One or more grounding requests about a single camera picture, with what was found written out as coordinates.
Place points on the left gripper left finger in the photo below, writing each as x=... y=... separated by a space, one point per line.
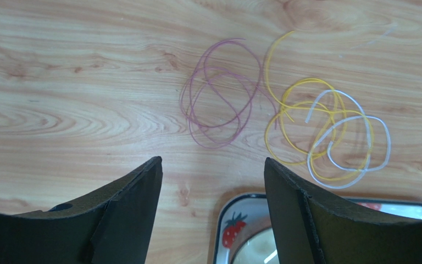
x=112 y=224

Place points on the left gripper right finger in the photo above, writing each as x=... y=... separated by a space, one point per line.
x=314 y=225

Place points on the white strawberry tray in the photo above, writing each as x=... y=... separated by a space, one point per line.
x=251 y=210

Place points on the beige ceramic bowl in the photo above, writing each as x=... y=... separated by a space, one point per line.
x=254 y=246

